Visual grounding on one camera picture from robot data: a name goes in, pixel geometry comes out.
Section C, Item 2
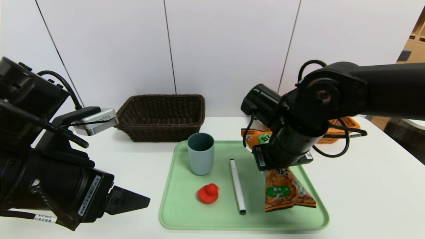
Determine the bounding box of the blue-grey plastic cup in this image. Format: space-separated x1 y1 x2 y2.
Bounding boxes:
187 133 215 176

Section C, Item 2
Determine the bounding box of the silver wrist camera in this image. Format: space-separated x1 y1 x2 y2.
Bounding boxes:
71 107 119 136
296 151 314 165

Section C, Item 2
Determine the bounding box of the white marker pen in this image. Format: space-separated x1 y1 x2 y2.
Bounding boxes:
230 159 246 215

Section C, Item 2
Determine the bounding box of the orange snack bag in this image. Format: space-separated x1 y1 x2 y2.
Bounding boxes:
241 128 317 212

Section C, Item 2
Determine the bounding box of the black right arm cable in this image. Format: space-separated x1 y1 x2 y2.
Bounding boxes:
297 60 368 158

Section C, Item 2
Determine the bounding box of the dark grey ribbed bin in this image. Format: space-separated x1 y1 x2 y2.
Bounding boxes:
384 118 425 165

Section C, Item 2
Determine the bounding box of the orange wicker basket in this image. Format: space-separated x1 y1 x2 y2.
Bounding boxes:
315 116 361 144

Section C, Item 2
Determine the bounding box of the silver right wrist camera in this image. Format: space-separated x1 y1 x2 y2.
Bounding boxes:
296 151 314 165

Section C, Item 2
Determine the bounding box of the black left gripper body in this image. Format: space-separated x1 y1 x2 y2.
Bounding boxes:
29 148 115 223

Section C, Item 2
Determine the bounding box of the black left camera cable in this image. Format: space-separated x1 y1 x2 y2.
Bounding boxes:
38 70 83 111

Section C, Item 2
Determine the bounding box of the dark brown wicker basket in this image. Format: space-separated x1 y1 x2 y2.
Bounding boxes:
115 94 206 142

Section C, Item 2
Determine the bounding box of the wooden shelf unit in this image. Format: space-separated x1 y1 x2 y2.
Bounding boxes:
397 7 425 63

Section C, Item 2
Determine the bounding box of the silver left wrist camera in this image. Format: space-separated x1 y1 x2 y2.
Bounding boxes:
71 107 119 136

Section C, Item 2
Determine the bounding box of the light green plastic tray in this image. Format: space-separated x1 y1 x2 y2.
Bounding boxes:
159 140 330 231

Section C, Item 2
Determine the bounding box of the red rubber duck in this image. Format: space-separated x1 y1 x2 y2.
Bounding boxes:
198 183 220 204

